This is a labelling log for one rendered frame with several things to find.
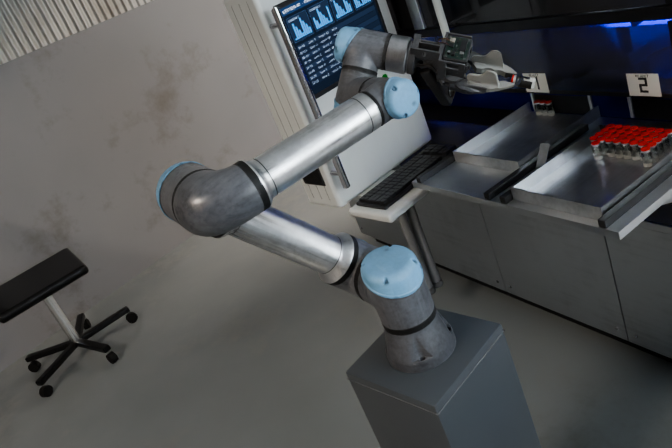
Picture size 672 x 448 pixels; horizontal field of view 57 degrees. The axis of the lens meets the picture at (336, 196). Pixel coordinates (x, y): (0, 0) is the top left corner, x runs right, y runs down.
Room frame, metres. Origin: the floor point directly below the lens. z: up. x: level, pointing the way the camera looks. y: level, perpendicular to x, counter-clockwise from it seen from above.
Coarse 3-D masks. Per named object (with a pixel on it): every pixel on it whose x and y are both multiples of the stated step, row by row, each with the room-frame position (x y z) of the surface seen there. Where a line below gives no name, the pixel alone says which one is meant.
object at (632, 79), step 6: (630, 78) 1.42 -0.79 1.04; (636, 78) 1.40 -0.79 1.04; (648, 78) 1.38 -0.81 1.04; (654, 78) 1.36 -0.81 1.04; (630, 84) 1.42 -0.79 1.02; (636, 84) 1.41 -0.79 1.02; (648, 84) 1.38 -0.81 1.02; (654, 84) 1.36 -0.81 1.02; (630, 90) 1.43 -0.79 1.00; (636, 90) 1.41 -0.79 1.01; (648, 90) 1.38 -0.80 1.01; (654, 90) 1.37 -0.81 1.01; (660, 90) 1.35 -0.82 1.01; (654, 96) 1.37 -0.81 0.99; (660, 96) 1.35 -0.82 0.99
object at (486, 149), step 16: (512, 112) 1.82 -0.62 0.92; (528, 112) 1.84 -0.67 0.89; (592, 112) 1.60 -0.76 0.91; (496, 128) 1.79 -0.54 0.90; (512, 128) 1.78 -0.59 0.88; (528, 128) 1.73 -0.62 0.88; (544, 128) 1.69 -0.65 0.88; (560, 128) 1.64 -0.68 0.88; (464, 144) 1.73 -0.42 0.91; (480, 144) 1.76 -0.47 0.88; (496, 144) 1.71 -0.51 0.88; (512, 144) 1.67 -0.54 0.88; (528, 144) 1.63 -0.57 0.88; (464, 160) 1.68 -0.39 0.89; (480, 160) 1.61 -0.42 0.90; (496, 160) 1.55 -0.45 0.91; (512, 160) 1.50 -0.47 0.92; (528, 160) 1.49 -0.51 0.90
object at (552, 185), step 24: (576, 144) 1.45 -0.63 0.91; (552, 168) 1.41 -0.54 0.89; (576, 168) 1.38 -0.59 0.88; (600, 168) 1.34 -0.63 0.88; (624, 168) 1.29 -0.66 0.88; (648, 168) 1.25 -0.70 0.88; (528, 192) 1.31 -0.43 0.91; (552, 192) 1.32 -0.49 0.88; (576, 192) 1.27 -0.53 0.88; (600, 192) 1.23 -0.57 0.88; (624, 192) 1.15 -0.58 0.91; (600, 216) 1.13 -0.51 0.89
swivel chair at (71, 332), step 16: (64, 256) 3.36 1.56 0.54; (32, 272) 3.32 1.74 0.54; (48, 272) 3.21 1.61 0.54; (64, 272) 3.11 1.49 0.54; (80, 272) 3.08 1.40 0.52; (0, 288) 3.27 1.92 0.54; (16, 288) 3.17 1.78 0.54; (32, 288) 3.07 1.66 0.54; (48, 288) 3.01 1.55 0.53; (0, 304) 3.03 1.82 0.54; (16, 304) 2.94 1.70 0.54; (32, 304) 2.96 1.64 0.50; (48, 304) 3.18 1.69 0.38; (0, 320) 2.89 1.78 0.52; (64, 320) 3.18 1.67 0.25; (80, 320) 3.42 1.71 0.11; (112, 320) 3.29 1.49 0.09; (128, 320) 3.33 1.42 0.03; (80, 336) 3.22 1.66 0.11; (48, 352) 3.21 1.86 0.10; (64, 352) 3.10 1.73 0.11; (112, 352) 2.98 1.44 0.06; (32, 368) 3.23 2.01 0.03; (48, 368) 3.00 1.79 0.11
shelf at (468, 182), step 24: (600, 120) 1.59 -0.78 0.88; (624, 120) 1.53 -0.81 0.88; (648, 120) 1.48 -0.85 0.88; (456, 168) 1.67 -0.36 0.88; (480, 168) 1.60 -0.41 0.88; (456, 192) 1.52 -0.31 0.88; (480, 192) 1.47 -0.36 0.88; (504, 192) 1.42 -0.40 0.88; (528, 216) 1.29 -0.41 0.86; (552, 216) 1.22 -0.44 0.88; (576, 216) 1.18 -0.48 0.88; (624, 216) 1.11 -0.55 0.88
